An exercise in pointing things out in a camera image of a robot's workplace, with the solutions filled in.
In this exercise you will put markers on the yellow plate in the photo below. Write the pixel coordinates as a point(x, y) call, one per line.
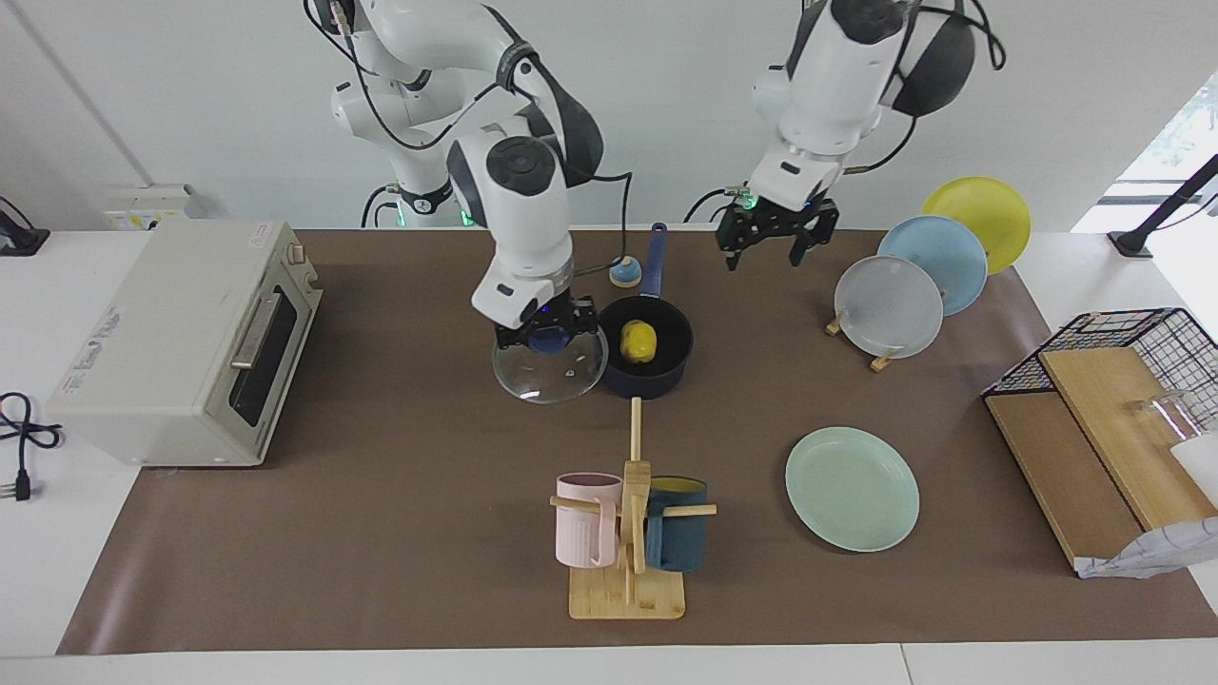
point(990, 209)

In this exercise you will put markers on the dark teal mug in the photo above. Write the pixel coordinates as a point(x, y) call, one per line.
point(677, 542)

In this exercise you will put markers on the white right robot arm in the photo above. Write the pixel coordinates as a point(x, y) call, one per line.
point(523, 219)

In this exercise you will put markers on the gray plate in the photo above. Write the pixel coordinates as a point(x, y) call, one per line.
point(890, 306)

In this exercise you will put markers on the black stand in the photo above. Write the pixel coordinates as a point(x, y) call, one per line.
point(1132, 243)
point(24, 243)

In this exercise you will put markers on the pink mug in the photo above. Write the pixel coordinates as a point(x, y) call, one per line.
point(582, 533)

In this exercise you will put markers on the beige toaster oven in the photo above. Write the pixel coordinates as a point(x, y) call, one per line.
point(162, 352)

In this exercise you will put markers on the brown table mat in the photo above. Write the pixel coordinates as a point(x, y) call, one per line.
point(400, 533)

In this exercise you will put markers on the pale green plate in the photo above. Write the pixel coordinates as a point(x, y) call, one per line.
point(852, 490)

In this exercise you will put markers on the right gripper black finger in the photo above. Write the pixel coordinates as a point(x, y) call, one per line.
point(585, 317)
point(508, 341)

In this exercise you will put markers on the clear glass cup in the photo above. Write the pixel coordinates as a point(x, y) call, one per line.
point(1161, 419)

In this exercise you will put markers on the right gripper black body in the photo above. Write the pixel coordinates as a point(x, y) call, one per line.
point(547, 319)

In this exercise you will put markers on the yellow potato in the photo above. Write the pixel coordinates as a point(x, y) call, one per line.
point(639, 342)

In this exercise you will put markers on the wooden mug tree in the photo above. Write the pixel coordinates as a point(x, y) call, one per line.
point(628, 599)

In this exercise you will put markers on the white crumpled bag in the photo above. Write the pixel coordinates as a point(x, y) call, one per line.
point(1161, 552)

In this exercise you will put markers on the light blue plate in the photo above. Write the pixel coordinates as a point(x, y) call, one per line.
point(947, 257)

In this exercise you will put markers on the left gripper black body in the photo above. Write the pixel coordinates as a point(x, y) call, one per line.
point(780, 217)

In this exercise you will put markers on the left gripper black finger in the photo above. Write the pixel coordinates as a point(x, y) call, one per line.
point(802, 249)
point(734, 257)

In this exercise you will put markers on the glass lid with blue knob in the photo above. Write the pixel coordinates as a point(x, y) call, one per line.
point(552, 376)

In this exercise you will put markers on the wooden plate rack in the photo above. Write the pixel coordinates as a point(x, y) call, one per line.
point(835, 325)

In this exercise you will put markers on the white plastic container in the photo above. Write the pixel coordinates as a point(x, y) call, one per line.
point(1199, 471)

